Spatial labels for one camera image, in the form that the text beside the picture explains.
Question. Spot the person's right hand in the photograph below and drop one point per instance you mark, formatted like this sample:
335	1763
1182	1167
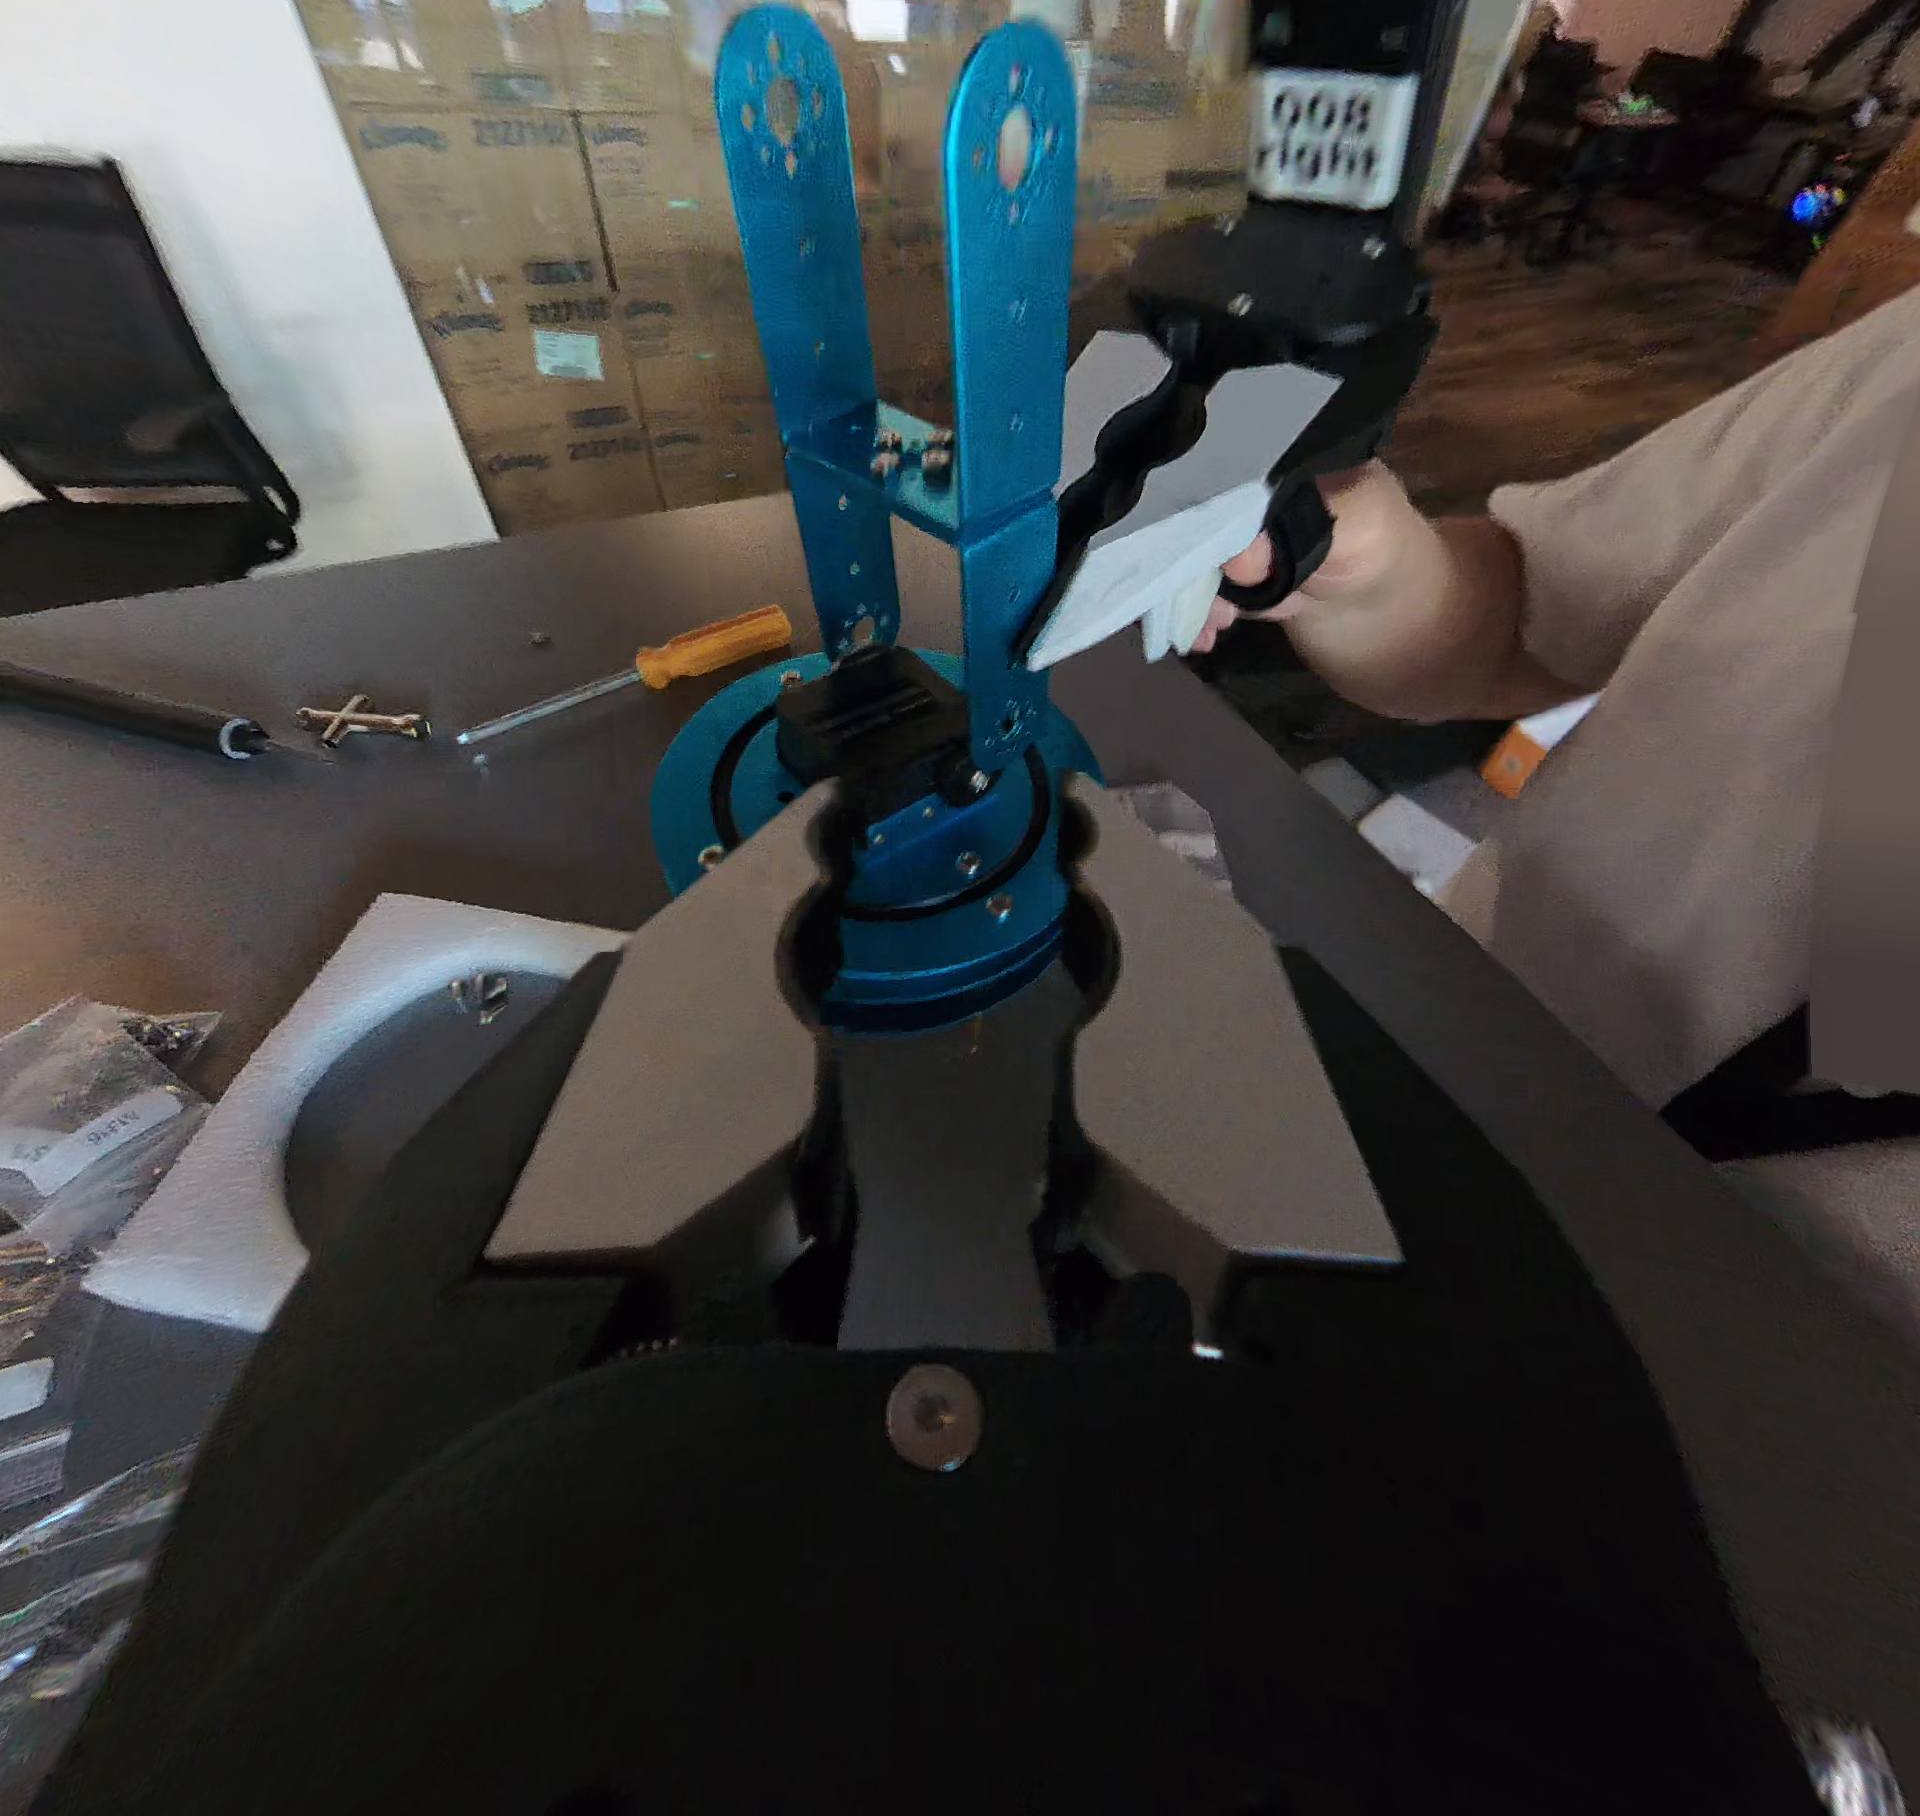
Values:
1373	571

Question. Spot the group of small screw bags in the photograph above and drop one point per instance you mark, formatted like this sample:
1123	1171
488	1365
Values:
91	1111

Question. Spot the person's right forearm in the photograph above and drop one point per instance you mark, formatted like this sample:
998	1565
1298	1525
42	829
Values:
1485	631

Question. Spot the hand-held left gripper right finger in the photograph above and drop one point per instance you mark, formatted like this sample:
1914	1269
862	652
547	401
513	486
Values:
1230	1125

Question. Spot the dark grey desk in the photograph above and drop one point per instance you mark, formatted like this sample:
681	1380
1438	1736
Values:
299	827

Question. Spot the black screwdriver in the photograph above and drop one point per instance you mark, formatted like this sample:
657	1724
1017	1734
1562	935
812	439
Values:
120	705

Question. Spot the stack of cardboard boxes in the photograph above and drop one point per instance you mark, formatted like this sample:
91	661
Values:
600	271

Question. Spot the white foam packing piece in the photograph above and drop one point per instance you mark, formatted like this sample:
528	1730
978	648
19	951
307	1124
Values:
194	1215

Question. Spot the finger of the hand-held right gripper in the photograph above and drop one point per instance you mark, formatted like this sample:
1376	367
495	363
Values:
1154	557

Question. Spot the person's white shirt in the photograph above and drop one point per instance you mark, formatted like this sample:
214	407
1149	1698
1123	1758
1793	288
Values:
1651	795

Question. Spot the white cardboard box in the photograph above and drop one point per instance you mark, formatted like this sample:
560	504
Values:
1418	844

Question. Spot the small clear zip bag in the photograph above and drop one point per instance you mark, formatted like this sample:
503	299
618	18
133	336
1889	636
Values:
1170	827

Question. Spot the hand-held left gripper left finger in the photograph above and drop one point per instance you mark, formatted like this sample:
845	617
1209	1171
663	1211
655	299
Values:
660	1125

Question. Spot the metal cross wrench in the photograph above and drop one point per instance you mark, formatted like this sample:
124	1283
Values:
351	721

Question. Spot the orange box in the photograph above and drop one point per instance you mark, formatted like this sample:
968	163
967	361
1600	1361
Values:
1538	752

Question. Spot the black office chair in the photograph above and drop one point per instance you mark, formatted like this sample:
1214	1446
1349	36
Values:
120	391

